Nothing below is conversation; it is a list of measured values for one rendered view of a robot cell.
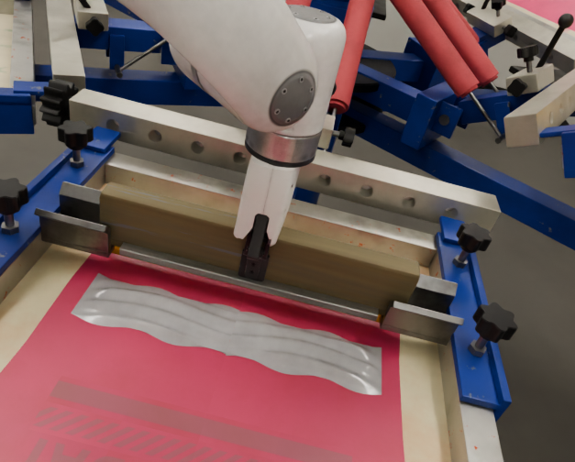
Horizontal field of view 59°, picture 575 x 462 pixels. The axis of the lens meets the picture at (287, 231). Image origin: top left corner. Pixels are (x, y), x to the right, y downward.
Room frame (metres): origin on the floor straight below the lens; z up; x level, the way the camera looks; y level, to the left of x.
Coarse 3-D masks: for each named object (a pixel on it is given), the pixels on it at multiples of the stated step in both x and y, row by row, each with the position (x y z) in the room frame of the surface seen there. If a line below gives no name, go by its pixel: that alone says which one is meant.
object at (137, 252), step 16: (128, 256) 0.45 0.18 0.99; (144, 256) 0.45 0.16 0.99; (160, 256) 0.46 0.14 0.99; (176, 256) 0.46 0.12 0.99; (192, 272) 0.45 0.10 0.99; (208, 272) 0.45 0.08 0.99; (224, 272) 0.46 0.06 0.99; (256, 288) 0.45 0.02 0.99; (272, 288) 0.45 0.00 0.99; (288, 288) 0.46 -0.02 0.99; (320, 304) 0.45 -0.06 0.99; (336, 304) 0.45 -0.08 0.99; (352, 304) 0.46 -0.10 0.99
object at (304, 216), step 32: (128, 160) 0.65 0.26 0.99; (160, 192) 0.62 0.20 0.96; (192, 192) 0.62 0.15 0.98; (224, 192) 0.63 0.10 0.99; (288, 224) 0.62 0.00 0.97; (320, 224) 0.62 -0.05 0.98; (352, 224) 0.63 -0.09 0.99; (384, 224) 0.66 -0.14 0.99; (32, 256) 0.43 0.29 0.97; (416, 256) 0.62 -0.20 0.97; (0, 288) 0.36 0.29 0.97; (448, 352) 0.43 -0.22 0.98; (448, 384) 0.40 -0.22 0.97; (448, 416) 0.36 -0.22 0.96; (480, 416) 0.35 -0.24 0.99; (480, 448) 0.31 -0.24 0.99
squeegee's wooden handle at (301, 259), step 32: (128, 192) 0.48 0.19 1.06; (128, 224) 0.46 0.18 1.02; (160, 224) 0.46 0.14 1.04; (192, 224) 0.46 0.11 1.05; (224, 224) 0.47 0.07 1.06; (192, 256) 0.46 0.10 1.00; (224, 256) 0.46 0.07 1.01; (288, 256) 0.46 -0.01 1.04; (320, 256) 0.46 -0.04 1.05; (352, 256) 0.47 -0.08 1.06; (384, 256) 0.48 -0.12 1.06; (320, 288) 0.46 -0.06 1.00; (352, 288) 0.46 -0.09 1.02; (384, 288) 0.46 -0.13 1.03
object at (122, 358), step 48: (192, 288) 0.46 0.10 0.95; (240, 288) 0.48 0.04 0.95; (48, 336) 0.33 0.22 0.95; (96, 336) 0.35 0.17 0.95; (144, 336) 0.36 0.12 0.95; (0, 384) 0.27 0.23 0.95; (48, 384) 0.28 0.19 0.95; (96, 384) 0.29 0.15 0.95; (144, 384) 0.31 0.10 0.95; (192, 384) 0.32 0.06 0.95; (0, 432) 0.22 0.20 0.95
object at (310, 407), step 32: (288, 320) 0.44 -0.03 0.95; (320, 320) 0.46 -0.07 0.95; (352, 320) 0.47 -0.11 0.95; (384, 352) 0.43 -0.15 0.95; (224, 384) 0.33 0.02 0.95; (256, 384) 0.34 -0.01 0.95; (288, 384) 0.35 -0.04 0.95; (320, 384) 0.36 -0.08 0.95; (384, 384) 0.39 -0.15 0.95; (224, 416) 0.29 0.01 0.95; (256, 416) 0.30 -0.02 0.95; (288, 416) 0.31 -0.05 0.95; (320, 416) 0.32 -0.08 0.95; (352, 416) 0.33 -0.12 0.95; (384, 416) 0.34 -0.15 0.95; (352, 448) 0.30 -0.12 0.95; (384, 448) 0.31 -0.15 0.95
